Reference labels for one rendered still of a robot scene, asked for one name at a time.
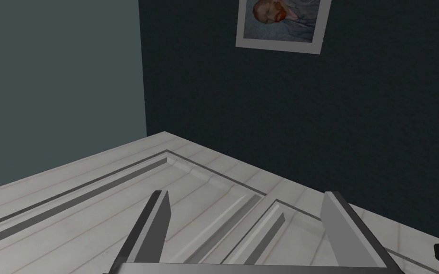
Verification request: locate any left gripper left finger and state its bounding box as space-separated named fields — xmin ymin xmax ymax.
xmin=118 ymin=190 xmax=172 ymax=264

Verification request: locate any framed portrait picture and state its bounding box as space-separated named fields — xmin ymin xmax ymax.
xmin=235 ymin=0 xmax=332 ymax=55

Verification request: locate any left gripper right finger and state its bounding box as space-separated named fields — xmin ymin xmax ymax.
xmin=320 ymin=191 xmax=389 ymax=267

